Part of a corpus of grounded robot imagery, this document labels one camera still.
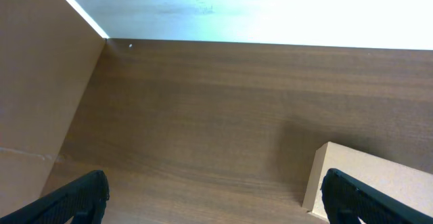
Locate brown cardboard box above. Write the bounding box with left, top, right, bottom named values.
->
left=302, top=142, right=432, bottom=221

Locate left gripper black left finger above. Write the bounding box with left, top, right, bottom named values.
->
left=1, top=170, right=110, bottom=224

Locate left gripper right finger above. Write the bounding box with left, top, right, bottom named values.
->
left=321, top=169, right=432, bottom=224

